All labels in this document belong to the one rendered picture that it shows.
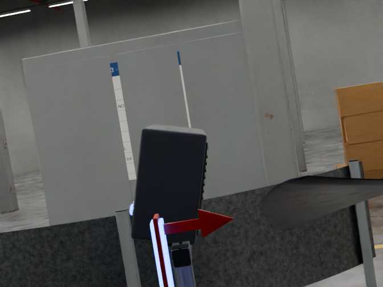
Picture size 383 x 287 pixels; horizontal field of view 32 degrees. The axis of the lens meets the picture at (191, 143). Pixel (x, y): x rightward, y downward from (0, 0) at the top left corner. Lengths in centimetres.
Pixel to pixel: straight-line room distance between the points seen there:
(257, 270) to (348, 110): 628
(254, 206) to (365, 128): 629
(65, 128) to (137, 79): 91
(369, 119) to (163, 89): 304
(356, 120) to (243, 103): 242
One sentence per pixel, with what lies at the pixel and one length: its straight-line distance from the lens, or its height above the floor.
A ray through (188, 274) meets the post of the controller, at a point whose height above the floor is 101.
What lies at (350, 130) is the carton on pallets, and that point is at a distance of 865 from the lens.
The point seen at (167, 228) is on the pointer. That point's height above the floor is 118.
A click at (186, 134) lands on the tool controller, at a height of 123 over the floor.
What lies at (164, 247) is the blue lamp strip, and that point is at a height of 117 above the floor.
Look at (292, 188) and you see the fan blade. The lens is 49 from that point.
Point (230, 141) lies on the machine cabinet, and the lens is 661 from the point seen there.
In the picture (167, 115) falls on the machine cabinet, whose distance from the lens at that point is 669.
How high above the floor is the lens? 127
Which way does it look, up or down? 3 degrees down
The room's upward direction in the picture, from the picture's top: 9 degrees counter-clockwise
